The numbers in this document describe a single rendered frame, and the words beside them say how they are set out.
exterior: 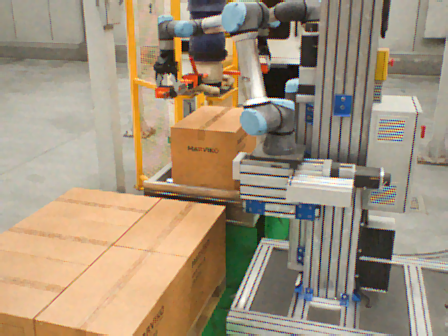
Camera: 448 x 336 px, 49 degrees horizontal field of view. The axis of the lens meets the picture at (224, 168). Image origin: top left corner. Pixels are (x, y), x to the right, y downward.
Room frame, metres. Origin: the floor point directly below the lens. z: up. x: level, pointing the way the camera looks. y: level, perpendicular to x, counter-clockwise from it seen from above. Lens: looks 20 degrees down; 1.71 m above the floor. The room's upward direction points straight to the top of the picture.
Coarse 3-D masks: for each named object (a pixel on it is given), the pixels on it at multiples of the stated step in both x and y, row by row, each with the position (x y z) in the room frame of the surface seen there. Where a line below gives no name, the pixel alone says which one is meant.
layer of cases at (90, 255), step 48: (96, 192) 2.78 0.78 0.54; (0, 240) 2.16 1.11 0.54; (48, 240) 2.16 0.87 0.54; (96, 240) 2.16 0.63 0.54; (144, 240) 2.16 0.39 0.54; (192, 240) 2.16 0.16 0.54; (0, 288) 1.75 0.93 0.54; (48, 288) 1.75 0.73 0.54; (96, 288) 1.75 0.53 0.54; (144, 288) 1.75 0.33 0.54; (192, 288) 2.04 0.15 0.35
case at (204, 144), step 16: (192, 112) 3.17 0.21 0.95; (208, 112) 3.17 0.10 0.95; (224, 112) 3.17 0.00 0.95; (240, 112) 3.17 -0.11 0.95; (176, 128) 2.80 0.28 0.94; (192, 128) 2.78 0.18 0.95; (208, 128) 2.78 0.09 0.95; (224, 128) 2.78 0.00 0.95; (240, 128) 2.81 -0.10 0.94; (176, 144) 2.80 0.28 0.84; (192, 144) 2.77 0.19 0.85; (208, 144) 2.74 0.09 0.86; (224, 144) 2.71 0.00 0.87; (240, 144) 2.81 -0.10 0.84; (176, 160) 2.80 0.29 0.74; (192, 160) 2.77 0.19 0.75; (208, 160) 2.74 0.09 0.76; (224, 160) 2.71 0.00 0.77; (176, 176) 2.80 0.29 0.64; (192, 176) 2.77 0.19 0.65; (208, 176) 2.74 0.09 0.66; (224, 176) 2.71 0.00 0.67
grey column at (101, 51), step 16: (96, 0) 3.63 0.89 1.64; (96, 16) 3.66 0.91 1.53; (96, 32) 3.66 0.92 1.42; (112, 32) 3.74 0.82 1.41; (96, 48) 3.66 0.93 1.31; (112, 48) 3.73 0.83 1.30; (96, 64) 3.67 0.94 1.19; (112, 64) 3.71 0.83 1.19; (96, 80) 3.67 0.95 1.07; (112, 80) 3.69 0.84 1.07; (96, 96) 3.67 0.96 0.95; (112, 96) 3.67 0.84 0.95; (96, 112) 3.68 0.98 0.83; (112, 112) 3.66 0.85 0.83; (96, 128) 3.68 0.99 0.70; (112, 128) 3.65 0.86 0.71; (112, 144) 3.64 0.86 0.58; (112, 160) 3.65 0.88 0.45; (112, 176) 3.65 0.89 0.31
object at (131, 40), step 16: (128, 0) 4.15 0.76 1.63; (176, 0) 3.54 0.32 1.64; (128, 16) 4.15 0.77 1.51; (144, 16) 3.97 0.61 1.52; (176, 16) 3.54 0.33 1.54; (128, 32) 4.16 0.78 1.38; (128, 48) 4.18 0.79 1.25; (176, 48) 3.54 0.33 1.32; (144, 96) 4.03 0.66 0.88; (176, 112) 3.54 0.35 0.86; (160, 144) 3.83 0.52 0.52; (144, 176) 4.11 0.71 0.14
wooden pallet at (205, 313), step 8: (224, 272) 2.54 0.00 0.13; (224, 280) 2.54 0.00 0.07; (216, 288) 2.44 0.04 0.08; (224, 288) 2.54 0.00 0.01; (216, 296) 2.44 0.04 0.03; (208, 304) 2.37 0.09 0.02; (216, 304) 2.39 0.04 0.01; (200, 312) 2.14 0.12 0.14; (208, 312) 2.30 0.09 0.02; (200, 320) 2.23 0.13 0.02; (208, 320) 2.25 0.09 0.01; (192, 328) 2.02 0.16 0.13; (200, 328) 2.16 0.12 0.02
